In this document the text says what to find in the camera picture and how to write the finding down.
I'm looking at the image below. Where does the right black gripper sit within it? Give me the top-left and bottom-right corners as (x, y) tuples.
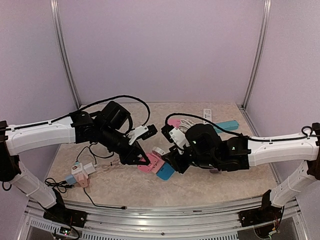
(161, 144), (219, 173)

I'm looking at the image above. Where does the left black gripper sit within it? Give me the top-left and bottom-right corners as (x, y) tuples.
(98, 125), (151, 166)

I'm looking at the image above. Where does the blue plug adapter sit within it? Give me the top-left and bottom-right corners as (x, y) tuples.
(156, 163), (175, 181)

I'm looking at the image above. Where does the small white plug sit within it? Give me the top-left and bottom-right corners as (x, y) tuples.
(152, 146), (165, 156)

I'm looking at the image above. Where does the pink socket adapter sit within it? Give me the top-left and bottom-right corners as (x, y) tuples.
(137, 153), (165, 174)

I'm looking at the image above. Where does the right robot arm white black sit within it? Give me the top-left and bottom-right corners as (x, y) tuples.
(161, 118), (320, 222)

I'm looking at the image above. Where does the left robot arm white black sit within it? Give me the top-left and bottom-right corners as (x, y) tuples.
(0, 96), (158, 223)

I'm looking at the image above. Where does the pink triangular socket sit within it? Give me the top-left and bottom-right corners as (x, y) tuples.
(167, 118), (181, 128)

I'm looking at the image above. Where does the pink charger plug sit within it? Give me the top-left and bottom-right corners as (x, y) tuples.
(75, 172), (88, 188)

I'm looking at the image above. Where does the white cube socket adapter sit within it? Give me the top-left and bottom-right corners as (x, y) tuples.
(71, 161), (84, 178)

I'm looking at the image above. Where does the purple power strip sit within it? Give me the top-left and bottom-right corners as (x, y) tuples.
(209, 168), (220, 174)

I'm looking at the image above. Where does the white usb charger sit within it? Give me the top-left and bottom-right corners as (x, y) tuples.
(83, 162), (96, 175)

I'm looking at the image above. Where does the white power strip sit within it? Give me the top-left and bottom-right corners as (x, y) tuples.
(203, 108), (212, 124)

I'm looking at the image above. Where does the teal power strip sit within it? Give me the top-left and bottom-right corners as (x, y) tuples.
(216, 120), (239, 131)

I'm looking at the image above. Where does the light blue charger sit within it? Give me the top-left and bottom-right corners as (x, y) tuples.
(65, 174), (77, 186)

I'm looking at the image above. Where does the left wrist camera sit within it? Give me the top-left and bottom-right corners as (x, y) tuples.
(126, 124), (158, 145)

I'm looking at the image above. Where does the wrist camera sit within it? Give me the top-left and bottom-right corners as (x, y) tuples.
(126, 124), (158, 145)
(161, 124), (190, 152)

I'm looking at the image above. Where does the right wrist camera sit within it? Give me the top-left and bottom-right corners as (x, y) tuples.
(161, 124), (190, 152)

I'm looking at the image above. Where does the white coiled power cord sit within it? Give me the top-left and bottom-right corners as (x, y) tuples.
(178, 118), (198, 131)

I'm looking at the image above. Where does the thin white usb cable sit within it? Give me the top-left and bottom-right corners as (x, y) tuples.
(94, 159), (123, 171)

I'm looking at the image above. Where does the front aluminium rail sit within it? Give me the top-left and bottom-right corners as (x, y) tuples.
(24, 196), (301, 240)

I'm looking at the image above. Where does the black usb cable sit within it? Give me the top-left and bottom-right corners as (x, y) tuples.
(44, 146), (128, 211)

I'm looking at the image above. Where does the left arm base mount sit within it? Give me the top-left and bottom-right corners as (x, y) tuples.
(43, 189), (88, 228)

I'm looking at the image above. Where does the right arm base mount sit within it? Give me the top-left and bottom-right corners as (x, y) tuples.
(238, 189), (283, 227)

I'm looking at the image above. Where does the left aluminium frame post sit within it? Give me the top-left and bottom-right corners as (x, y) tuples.
(50, 0), (81, 109)

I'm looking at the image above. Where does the aluminium frame post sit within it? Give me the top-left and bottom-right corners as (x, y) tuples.
(50, 0), (81, 109)
(241, 0), (272, 111)

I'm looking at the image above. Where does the right aluminium frame post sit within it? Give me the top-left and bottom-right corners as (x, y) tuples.
(241, 0), (272, 111)

